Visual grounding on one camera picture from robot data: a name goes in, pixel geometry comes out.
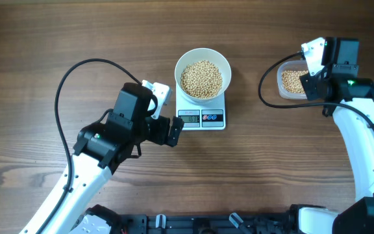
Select white digital kitchen scale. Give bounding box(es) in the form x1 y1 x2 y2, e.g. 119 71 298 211
176 86 227 131

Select soybeans in container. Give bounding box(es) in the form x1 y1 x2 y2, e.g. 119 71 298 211
281 70 308 94

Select left black cable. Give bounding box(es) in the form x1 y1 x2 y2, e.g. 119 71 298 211
34 58 142 234

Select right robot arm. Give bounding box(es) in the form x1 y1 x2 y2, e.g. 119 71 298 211
297 37 374 233

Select white bowl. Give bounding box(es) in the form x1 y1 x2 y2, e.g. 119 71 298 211
174 48 232 101

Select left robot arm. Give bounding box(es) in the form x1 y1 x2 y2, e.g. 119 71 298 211
22 81 184 233

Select soybeans in bowl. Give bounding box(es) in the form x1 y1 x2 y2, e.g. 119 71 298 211
181 60 223 99

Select clear plastic container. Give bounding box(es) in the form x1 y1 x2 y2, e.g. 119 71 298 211
277 60 308 99

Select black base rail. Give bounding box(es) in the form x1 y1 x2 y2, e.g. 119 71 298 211
113 212 302 234

